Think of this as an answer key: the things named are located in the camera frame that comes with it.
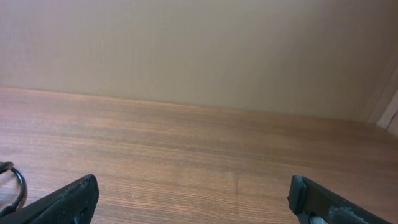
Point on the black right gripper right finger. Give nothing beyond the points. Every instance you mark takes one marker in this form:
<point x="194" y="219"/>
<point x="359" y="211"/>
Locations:
<point x="312" y="203"/>

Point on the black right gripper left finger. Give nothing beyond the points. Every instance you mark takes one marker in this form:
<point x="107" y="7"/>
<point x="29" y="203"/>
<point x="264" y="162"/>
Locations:
<point x="73" y="203"/>

